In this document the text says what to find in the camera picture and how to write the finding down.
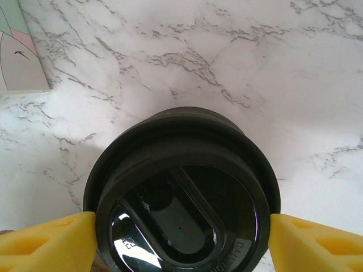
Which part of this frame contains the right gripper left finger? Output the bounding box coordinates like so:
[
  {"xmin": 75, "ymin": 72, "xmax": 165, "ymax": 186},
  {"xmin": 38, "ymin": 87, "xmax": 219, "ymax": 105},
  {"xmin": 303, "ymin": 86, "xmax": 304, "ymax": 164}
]
[{"xmin": 0, "ymin": 211, "xmax": 97, "ymax": 272}]

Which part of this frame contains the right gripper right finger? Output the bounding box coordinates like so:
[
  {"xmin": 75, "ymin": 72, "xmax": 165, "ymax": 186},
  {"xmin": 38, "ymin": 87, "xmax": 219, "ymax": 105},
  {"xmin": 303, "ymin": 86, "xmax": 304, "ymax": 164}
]
[{"xmin": 268, "ymin": 212, "xmax": 363, "ymax": 272}]

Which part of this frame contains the black plastic cup lid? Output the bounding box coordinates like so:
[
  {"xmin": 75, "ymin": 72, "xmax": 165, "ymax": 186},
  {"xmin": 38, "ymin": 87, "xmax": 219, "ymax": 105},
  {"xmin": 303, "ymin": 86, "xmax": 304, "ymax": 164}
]
[{"xmin": 84, "ymin": 121, "xmax": 282, "ymax": 272}]

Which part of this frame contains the patterned paper gift bag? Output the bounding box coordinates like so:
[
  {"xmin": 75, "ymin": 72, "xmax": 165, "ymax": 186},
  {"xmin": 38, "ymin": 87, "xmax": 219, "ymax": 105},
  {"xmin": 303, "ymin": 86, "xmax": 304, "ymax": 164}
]
[{"xmin": 0, "ymin": 0, "xmax": 54, "ymax": 96}]

